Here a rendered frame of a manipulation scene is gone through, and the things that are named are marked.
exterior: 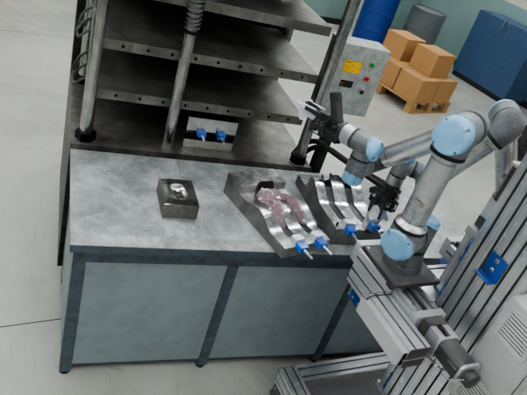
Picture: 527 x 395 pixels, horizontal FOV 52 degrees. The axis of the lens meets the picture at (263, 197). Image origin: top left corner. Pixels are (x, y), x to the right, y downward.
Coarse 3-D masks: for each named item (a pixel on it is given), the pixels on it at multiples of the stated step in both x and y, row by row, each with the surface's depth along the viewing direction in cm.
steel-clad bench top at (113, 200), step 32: (96, 160) 252; (128, 160) 260; (160, 160) 268; (96, 192) 231; (128, 192) 238; (288, 192) 277; (96, 224) 214; (128, 224) 219; (160, 224) 225; (192, 224) 231; (224, 224) 238; (384, 224) 277; (448, 224) 296
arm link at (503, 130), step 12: (504, 120) 203; (516, 120) 202; (492, 132) 204; (504, 132) 202; (516, 132) 203; (480, 144) 207; (492, 144) 204; (504, 144) 204; (468, 156) 210; (480, 156) 209; (456, 168) 213
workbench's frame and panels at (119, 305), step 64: (64, 256) 275; (128, 256) 217; (192, 256) 227; (256, 256) 230; (320, 256) 241; (64, 320) 231; (128, 320) 238; (192, 320) 249; (256, 320) 262; (320, 320) 275
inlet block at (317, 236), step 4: (312, 232) 237; (316, 232) 238; (320, 232) 238; (312, 236) 236; (316, 236) 235; (320, 236) 236; (312, 240) 237; (316, 240) 235; (320, 240) 236; (324, 240) 237; (316, 244) 235; (320, 244) 233; (324, 244) 234; (320, 248) 235; (324, 248) 234; (328, 252) 232
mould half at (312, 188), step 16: (304, 176) 283; (320, 176) 272; (304, 192) 275; (320, 192) 263; (336, 192) 267; (352, 192) 271; (320, 208) 258; (320, 224) 257; (336, 240) 247; (352, 240) 250
